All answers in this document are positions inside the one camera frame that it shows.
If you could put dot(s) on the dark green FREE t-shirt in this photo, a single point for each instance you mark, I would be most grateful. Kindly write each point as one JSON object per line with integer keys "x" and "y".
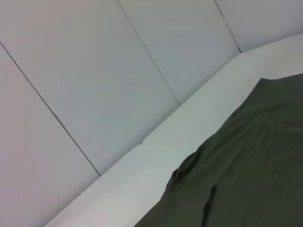
{"x": 248, "y": 160}

